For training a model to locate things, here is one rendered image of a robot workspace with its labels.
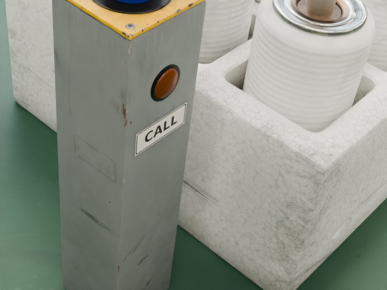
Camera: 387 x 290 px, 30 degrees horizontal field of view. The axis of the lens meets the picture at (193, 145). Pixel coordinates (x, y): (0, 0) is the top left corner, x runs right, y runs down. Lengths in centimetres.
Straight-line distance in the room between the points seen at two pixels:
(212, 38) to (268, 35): 8
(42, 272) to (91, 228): 13
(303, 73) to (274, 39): 4
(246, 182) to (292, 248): 7
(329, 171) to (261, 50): 11
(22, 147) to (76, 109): 31
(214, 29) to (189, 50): 16
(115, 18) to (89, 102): 7
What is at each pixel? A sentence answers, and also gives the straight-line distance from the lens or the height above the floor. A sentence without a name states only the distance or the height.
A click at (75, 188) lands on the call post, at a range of 56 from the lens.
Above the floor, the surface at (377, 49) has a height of 19.
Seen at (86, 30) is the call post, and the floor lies 30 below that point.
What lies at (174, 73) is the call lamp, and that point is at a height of 27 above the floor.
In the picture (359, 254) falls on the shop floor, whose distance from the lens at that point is 75.
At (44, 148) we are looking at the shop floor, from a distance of 80.
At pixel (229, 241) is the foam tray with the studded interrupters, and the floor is 3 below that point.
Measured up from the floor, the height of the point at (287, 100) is 19.
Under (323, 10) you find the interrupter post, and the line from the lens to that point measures 58.
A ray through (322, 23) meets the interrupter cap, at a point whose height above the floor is 25.
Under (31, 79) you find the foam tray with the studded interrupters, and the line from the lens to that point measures 80.
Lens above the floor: 55
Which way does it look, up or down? 43 degrees down
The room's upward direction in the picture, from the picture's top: 8 degrees clockwise
